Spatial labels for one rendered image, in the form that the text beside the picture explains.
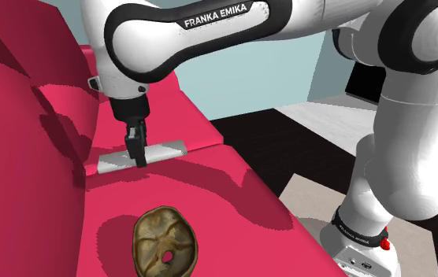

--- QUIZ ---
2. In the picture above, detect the silver flat remote control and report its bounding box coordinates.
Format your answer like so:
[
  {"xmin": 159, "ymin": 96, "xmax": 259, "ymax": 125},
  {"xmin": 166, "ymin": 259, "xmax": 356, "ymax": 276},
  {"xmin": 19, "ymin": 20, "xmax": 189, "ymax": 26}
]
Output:
[{"xmin": 96, "ymin": 139, "xmax": 188, "ymax": 175}]

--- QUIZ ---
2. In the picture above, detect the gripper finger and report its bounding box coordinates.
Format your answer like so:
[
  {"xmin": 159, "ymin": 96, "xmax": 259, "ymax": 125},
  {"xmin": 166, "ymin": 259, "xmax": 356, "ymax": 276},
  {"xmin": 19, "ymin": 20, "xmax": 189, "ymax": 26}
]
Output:
[
  {"xmin": 124, "ymin": 123, "xmax": 138, "ymax": 160},
  {"xmin": 134, "ymin": 117, "xmax": 149, "ymax": 169}
]

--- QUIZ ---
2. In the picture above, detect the brown skull-shaped bowl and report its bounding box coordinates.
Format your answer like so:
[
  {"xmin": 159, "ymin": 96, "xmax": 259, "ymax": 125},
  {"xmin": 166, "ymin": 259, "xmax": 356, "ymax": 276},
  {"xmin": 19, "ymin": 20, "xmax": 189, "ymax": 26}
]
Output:
[{"xmin": 132, "ymin": 205, "xmax": 199, "ymax": 277}]

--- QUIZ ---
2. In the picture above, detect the red sofa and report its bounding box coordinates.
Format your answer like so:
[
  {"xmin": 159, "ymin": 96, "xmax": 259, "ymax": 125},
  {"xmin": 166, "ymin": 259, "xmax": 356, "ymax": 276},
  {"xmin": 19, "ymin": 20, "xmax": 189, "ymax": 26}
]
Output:
[{"xmin": 0, "ymin": 0, "xmax": 350, "ymax": 277}]

